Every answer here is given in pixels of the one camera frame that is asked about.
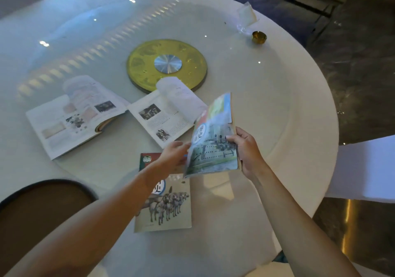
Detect round brown tray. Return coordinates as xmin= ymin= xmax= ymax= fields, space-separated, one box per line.
xmin=0 ymin=178 xmax=99 ymax=277

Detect person's right forearm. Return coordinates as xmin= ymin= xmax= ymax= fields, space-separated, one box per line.
xmin=246 ymin=162 xmax=362 ymax=277

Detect clear glass turntable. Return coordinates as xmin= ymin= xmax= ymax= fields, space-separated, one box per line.
xmin=14 ymin=0 xmax=293 ymax=193

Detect person's right hand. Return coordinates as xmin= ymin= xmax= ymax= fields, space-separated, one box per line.
xmin=225 ymin=127 xmax=267 ymax=181

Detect white covered chair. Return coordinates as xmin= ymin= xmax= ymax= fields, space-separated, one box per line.
xmin=324 ymin=135 xmax=395 ymax=204

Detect book with pink cover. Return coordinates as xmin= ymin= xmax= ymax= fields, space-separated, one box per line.
xmin=128 ymin=76 xmax=208 ymax=150

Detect small gold ashtray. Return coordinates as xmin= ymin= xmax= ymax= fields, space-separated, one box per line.
xmin=251 ymin=30 xmax=268 ymax=45

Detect silver turntable hub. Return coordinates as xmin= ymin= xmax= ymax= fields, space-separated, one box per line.
xmin=153 ymin=54 xmax=183 ymax=74

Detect white round table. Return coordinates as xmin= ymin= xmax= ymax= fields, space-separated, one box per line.
xmin=0 ymin=0 xmax=340 ymax=277

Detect person's left hand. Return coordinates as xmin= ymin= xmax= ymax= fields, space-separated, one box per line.
xmin=145 ymin=140 xmax=192 ymax=183

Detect clear acrylic sign holder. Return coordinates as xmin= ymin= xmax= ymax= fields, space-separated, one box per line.
xmin=236 ymin=2 xmax=258 ymax=35

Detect book with warriors cover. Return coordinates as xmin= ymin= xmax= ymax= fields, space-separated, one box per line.
xmin=26 ymin=75 xmax=131 ymax=161

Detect gold round turntable base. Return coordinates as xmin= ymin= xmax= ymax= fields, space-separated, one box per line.
xmin=126 ymin=39 xmax=208 ymax=94

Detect book with building cover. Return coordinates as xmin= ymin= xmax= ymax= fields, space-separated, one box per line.
xmin=184 ymin=92 xmax=240 ymax=179

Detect book with horse cover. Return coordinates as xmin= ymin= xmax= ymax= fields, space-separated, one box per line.
xmin=133 ymin=152 xmax=193 ymax=233

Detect person's left forearm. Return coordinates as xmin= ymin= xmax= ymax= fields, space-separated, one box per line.
xmin=5 ymin=166 xmax=169 ymax=277

